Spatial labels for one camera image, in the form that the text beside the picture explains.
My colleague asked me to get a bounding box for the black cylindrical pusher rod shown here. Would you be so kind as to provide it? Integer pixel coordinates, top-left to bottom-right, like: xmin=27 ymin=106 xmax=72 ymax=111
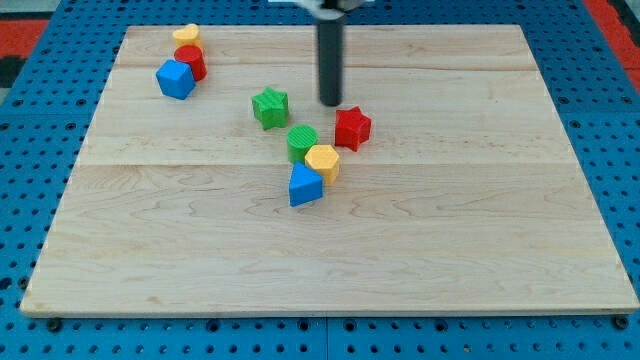
xmin=316 ymin=10 xmax=345 ymax=107

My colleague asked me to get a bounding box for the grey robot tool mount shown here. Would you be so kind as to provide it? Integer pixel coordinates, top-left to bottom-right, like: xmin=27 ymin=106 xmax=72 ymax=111
xmin=293 ymin=0 xmax=367 ymax=19

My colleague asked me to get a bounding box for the red star block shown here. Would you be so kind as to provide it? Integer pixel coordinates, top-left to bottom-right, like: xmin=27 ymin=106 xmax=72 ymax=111
xmin=334 ymin=106 xmax=372 ymax=152

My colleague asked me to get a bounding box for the green star block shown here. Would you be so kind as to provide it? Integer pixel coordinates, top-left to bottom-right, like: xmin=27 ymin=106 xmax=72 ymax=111
xmin=251 ymin=87 xmax=289 ymax=130

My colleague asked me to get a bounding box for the green cylinder block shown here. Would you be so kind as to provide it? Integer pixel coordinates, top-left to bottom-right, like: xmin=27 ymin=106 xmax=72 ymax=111
xmin=286 ymin=124 xmax=318 ymax=163

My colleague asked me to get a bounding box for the yellow hexagon block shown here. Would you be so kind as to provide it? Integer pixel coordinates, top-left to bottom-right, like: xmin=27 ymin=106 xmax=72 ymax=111
xmin=304 ymin=145 xmax=340 ymax=186

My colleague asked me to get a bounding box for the yellow heart block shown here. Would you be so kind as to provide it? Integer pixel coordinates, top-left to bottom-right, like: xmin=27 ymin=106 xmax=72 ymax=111
xmin=172 ymin=23 xmax=204 ymax=50

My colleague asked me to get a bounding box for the red cylinder block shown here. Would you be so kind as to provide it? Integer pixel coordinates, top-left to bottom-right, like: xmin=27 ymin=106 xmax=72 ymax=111
xmin=174 ymin=45 xmax=207 ymax=82

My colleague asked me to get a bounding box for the blue triangle block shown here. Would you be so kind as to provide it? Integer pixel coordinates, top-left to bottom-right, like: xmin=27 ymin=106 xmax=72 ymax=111
xmin=289 ymin=162 xmax=324 ymax=207

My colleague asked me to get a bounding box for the blue cube block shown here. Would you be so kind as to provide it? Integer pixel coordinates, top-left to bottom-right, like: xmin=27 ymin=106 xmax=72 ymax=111
xmin=156 ymin=60 xmax=196 ymax=100

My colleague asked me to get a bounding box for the light wooden board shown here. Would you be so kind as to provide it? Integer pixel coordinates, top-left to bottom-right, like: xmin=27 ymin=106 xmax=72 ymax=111
xmin=21 ymin=25 xmax=639 ymax=318

